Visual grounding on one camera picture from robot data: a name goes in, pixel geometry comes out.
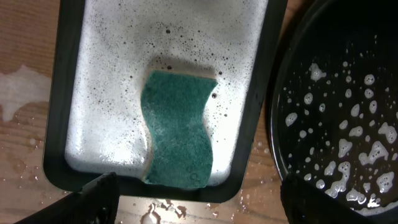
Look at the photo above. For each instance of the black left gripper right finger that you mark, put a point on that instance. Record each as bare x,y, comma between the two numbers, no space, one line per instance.
303,203

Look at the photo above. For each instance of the black round tray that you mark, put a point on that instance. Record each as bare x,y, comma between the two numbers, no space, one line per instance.
333,114

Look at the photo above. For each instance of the green scrubbing sponge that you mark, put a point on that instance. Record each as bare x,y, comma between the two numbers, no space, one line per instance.
173,106

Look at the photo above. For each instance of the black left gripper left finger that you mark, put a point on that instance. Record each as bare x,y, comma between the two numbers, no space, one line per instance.
96,202

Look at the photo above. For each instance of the black rectangular soapy tray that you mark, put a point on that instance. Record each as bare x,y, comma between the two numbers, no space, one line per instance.
105,51

